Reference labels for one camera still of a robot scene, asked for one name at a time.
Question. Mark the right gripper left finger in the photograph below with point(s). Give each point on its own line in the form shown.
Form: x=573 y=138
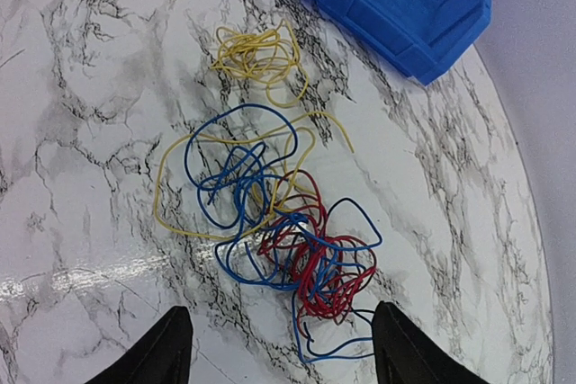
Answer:
x=162 y=355

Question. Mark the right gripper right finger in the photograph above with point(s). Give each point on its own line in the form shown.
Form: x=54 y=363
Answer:
x=404 y=354

